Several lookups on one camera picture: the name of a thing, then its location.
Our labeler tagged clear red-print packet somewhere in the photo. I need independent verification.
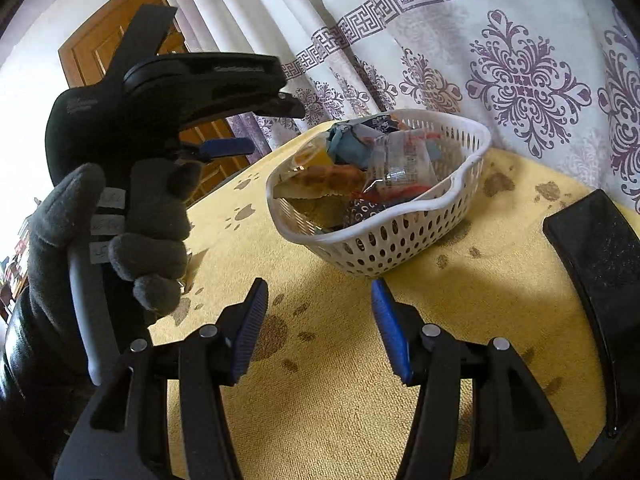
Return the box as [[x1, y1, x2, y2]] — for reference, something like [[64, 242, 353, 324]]
[[360, 131, 442, 202]]

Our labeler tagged wooden door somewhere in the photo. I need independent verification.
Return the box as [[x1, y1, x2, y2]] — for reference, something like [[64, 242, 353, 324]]
[[58, 0, 251, 207]]

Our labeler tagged purple candy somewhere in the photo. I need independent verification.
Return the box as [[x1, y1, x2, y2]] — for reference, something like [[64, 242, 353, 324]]
[[342, 198, 387, 229]]

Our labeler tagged person's left forearm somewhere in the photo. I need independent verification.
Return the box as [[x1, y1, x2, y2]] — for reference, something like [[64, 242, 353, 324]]
[[0, 285, 101, 480]]

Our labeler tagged white perforated basket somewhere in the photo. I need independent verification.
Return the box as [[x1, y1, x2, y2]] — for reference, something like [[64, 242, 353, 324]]
[[266, 108, 492, 279]]

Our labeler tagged kraft packet of orange chips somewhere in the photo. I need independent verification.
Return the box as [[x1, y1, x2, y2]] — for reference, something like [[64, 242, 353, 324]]
[[272, 162, 363, 233]]

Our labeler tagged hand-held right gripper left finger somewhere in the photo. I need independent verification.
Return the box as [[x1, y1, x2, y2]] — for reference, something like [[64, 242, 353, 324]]
[[54, 277, 269, 480]]

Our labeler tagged yellow jelly cup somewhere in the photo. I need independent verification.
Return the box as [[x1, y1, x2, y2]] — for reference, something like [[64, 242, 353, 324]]
[[287, 140, 333, 168]]

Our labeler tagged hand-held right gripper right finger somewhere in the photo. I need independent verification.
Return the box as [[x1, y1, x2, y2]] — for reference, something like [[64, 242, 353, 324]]
[[371, 279, 583, 480]]

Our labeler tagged light blue snack packet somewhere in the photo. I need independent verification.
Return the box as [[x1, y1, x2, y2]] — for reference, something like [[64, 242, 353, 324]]
[[326, 114, 407, 167]]

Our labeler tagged black glossy panel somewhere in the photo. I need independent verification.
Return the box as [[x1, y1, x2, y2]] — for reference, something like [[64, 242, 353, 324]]
[[542, 189, 640, 442]]

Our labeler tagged white purple-patterned curtain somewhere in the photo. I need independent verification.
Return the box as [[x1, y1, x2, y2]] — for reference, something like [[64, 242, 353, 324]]
[[150, 0, 640, 217]]

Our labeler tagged person's left hand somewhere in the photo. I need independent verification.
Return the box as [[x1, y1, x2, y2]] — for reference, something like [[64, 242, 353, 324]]
[[21, 159, 203, 342]]

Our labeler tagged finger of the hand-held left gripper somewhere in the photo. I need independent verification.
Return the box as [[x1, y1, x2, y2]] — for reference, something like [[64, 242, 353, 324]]
[[175, 137, 254, 163], [172, 54, 307, 129]]

